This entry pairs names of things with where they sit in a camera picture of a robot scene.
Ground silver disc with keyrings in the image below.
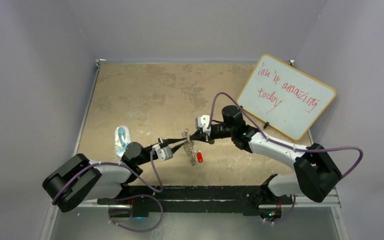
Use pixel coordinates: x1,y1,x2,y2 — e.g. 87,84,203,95
181,128,197,166

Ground keys with red green tags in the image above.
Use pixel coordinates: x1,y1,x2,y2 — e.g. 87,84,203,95
195,151,204,163

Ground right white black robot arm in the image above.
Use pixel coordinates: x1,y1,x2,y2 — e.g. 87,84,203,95
190,105,343,204

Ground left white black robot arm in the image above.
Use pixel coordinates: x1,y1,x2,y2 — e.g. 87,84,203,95
42,137,187,213

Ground whiteboard with red writing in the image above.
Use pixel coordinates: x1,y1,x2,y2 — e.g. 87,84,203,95
236,54,337,140

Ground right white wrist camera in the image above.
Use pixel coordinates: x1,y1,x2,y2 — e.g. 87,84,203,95
195,115,211,136

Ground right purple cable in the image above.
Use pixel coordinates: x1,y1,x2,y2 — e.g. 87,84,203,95
209,92,364,224

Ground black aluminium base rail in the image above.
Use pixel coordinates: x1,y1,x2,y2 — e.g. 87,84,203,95
97,185,293,219

